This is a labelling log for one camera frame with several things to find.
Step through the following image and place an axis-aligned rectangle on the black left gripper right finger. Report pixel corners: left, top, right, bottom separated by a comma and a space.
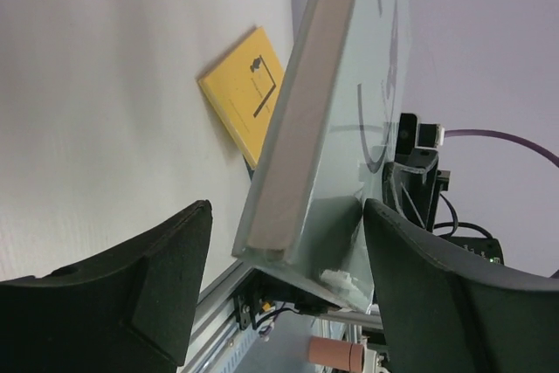
363, 199, 558, 372

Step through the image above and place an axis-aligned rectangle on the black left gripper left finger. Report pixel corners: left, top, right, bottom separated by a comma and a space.
1, 200, 212, 372

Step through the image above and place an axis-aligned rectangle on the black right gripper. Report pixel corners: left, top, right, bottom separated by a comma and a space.
383, 149, 451, 232

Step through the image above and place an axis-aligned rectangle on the pale green hardcover book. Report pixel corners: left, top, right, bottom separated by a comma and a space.
232, 0, 411, 312

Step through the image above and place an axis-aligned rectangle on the yellow Little Prince book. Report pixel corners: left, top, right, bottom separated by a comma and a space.
197, 27, 284, 168

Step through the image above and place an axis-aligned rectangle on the pink three-tier shelf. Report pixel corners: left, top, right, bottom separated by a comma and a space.
307, 336, 365, 372

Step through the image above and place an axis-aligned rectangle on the dark blue book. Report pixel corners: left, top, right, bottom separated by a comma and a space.
245, 160, 255, 180

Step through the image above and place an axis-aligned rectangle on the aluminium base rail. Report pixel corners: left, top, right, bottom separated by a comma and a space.
183, 259, 385, 373

